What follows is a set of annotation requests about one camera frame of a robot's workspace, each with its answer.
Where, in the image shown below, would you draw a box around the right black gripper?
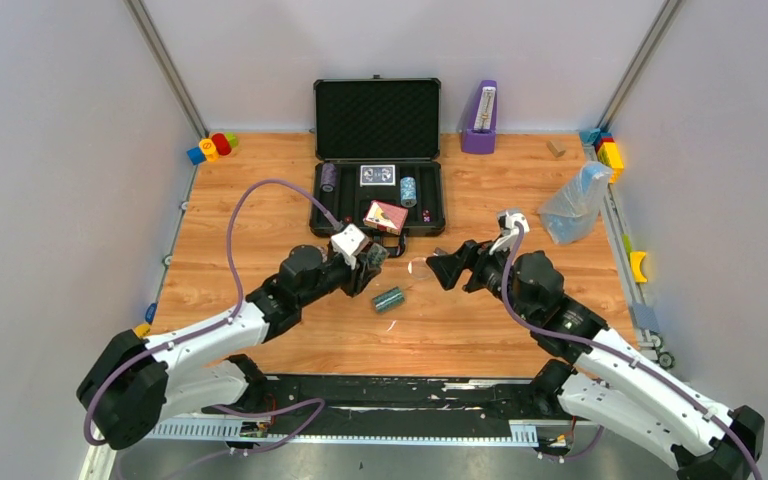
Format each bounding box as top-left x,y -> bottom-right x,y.
425,236 -> 535,325

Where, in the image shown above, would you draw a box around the purple chip stack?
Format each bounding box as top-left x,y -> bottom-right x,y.
320,163 -> 338,193

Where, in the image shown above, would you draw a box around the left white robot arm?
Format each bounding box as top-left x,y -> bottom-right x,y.
76,243 -> 388,450

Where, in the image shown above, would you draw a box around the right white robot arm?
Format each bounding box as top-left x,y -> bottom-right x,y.
426,241 -> 765,479

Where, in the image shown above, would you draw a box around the clear round dealer button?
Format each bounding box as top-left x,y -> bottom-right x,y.
407,257 -> 433,279

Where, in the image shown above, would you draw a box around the red playing card box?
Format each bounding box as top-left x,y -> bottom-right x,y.
363,200 -> 409,235

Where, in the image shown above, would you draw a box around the light blue chip stack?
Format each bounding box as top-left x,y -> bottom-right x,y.
399,176 -> 418,208

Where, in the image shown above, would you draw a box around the blue playing card deck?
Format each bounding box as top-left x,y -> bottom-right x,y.
359,165 -> 397,187

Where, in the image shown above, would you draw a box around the clear plastic bag blue contents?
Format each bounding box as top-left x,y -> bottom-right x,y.
537,161 -> 614,245

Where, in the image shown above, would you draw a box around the purple metronome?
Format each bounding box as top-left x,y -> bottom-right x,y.
460,80 -> 498,155

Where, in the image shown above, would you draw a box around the small wooden block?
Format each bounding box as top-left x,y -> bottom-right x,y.
546,139 -> 567,158

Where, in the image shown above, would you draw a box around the coloured toy blocks stack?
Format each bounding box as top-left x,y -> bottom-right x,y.
578,128 -> 625,184

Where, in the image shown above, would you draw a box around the coloured toy cylinders cluster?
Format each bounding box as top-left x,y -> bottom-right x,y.
186,132 -> 239,165

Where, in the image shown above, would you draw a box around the yellow blue round tags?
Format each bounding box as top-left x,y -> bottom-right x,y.
133,302 -> 158,338

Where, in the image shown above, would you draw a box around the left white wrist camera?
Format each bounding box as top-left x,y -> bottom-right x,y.
330,224 -> 370,270

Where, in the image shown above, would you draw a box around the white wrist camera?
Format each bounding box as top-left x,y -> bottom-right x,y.
330,224 -> 370,270
489,208 -> 530,255

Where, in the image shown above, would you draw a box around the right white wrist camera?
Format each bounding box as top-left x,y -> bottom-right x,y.
489,208 -> 530,255

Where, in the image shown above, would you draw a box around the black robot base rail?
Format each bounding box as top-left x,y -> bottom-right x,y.
148,374 -> 584,448

